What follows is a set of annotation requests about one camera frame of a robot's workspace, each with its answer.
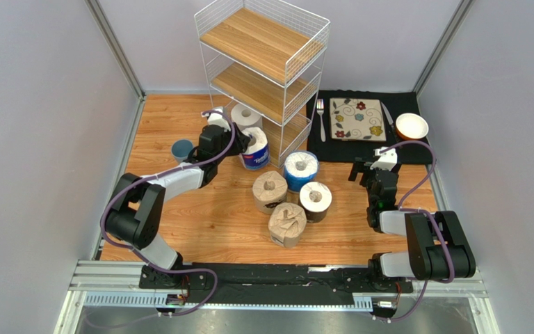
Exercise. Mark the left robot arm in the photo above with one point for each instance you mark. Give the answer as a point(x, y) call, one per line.
point(132, 217)

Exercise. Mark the white roll dark brown wrapper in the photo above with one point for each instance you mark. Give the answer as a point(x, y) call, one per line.
point(315, 198)

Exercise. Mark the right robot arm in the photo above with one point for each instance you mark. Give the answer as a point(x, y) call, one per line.
point(437, 248)

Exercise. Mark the orange white bowl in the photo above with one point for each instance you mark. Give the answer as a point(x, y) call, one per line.
point(410, 126)

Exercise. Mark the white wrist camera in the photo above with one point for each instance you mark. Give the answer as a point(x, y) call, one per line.
point(386, 159)
point(217, 116)

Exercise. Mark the white roll blue label wrapper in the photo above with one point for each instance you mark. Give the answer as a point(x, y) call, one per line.
point(257, 155)

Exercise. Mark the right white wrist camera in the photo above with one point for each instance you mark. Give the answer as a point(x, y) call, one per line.
point(386, 159)

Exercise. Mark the blue grey cup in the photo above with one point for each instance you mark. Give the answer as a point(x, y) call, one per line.
point(181, 149)

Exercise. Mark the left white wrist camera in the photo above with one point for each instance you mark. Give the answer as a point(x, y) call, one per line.
point(217, 116)

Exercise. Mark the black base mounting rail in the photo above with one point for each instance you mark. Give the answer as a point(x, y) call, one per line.
point(273, 284)

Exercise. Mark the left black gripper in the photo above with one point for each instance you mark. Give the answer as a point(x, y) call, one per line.
point(240, 142)

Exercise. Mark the brown paper roll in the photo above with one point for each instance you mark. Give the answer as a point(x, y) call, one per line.
point(287, 224)
point(269, 190)

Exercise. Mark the blue paper towel roll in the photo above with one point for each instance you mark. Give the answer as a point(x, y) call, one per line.
point(300, 167)

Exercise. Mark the square floral plate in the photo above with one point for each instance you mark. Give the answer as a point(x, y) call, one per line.
point(357, 120)

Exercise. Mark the silver fork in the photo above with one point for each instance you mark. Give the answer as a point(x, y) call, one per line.
point(320, 111)

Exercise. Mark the black cloth placemat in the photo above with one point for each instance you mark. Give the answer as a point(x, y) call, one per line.
point(347, 151)

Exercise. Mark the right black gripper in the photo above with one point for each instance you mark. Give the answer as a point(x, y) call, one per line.
point(369, 172)

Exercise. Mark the dark handled knife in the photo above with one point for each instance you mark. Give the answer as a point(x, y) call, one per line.
point(390, 122)

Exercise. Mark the plain white paper towel roll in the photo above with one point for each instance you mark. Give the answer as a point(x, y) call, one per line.
point(245, 117)

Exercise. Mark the white wire wooden shelf rack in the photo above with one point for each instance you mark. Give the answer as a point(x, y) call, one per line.
point(267, 56)

